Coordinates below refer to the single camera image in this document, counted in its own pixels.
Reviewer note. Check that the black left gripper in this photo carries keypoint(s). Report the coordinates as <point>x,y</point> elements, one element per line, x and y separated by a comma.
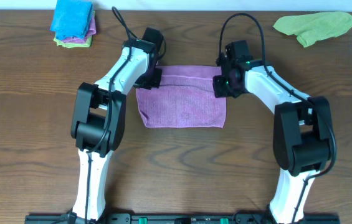
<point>150,81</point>

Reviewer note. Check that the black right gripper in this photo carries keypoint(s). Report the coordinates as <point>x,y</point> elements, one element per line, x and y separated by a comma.
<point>220,86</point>

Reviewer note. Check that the purple microfiber cloth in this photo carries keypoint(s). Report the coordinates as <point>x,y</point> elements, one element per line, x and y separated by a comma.
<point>185,99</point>

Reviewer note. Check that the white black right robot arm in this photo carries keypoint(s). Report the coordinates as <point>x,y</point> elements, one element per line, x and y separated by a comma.
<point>303,140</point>

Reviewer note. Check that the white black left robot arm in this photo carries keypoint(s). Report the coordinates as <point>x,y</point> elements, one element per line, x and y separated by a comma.
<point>98,121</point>

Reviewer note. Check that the folded green cloth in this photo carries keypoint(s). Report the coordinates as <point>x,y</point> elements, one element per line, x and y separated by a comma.
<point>69,45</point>

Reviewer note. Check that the folded purple cloth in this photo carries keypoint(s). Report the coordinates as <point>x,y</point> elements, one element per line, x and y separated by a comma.
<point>92,30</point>

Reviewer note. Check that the green microfiber cloth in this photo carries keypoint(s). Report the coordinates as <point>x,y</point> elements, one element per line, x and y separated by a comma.
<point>310,28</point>

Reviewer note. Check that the folded blue cloth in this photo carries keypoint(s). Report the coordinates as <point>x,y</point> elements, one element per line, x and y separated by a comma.
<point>71,18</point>

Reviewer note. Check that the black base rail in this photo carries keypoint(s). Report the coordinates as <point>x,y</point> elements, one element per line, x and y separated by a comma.
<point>126,218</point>

